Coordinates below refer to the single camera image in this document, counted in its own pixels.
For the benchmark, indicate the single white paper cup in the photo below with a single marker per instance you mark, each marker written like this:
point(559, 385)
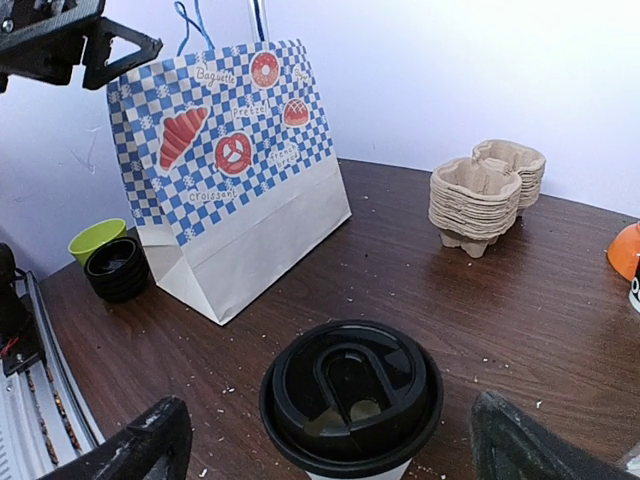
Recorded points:
point(350, 400)

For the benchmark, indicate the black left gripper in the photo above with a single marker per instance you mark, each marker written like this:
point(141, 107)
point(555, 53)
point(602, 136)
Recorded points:
point(44, 41)

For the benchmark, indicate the stack of paper cups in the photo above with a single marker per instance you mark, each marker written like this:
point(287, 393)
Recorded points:
point(634, 293)

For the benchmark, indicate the blue checkered paper bag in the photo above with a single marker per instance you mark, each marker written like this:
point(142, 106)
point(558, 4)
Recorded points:
point(229, 168)

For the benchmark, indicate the brown pulp cup carrier stack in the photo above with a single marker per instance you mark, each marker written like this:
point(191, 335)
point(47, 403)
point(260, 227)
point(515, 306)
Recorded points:
point(474, 200)

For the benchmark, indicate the orange bowl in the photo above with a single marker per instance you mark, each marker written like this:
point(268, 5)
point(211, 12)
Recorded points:
point(623, 252)

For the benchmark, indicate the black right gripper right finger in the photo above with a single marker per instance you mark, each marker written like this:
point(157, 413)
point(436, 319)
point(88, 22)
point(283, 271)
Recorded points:
point(509, 444)

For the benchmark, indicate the stack of black cup lids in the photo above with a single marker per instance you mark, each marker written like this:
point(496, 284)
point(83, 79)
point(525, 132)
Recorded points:
point(118, 270)

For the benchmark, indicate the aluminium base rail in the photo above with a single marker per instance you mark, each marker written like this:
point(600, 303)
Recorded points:
point(45, 420)

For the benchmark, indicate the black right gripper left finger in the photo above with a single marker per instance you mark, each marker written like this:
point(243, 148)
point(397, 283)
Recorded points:
point(155, 445)

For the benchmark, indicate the green bowl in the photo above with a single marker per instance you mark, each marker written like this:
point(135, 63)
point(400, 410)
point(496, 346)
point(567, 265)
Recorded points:
point(87, 241)

